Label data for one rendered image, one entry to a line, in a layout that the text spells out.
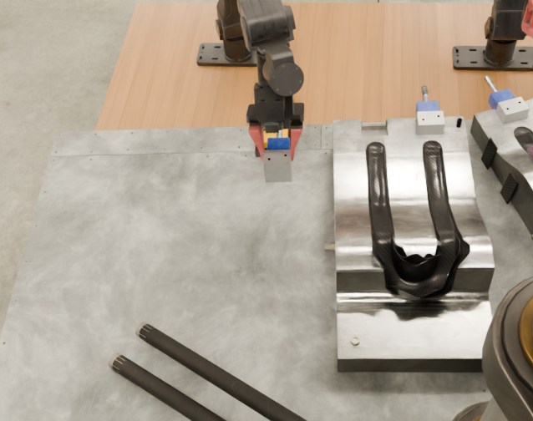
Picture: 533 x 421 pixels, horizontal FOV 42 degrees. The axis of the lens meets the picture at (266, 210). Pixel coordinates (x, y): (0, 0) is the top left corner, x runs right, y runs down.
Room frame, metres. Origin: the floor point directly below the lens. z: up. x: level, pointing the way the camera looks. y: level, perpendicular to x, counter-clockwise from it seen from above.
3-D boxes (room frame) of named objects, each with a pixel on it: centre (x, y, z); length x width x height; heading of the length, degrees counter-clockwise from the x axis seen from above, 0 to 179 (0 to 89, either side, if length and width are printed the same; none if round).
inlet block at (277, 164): (0.86, -0.04, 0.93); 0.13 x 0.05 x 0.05; 171
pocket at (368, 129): (0.90, -0.24, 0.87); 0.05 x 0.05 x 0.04; 81
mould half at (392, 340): (0.67, -0.25, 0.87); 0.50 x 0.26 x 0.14; 171
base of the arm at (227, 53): (1.27, 0.01, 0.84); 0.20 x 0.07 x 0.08; 76
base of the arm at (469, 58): (1.13, -0.57, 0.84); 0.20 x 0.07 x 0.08; 76
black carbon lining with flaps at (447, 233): (0.69, -0.26, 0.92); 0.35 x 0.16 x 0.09; 171
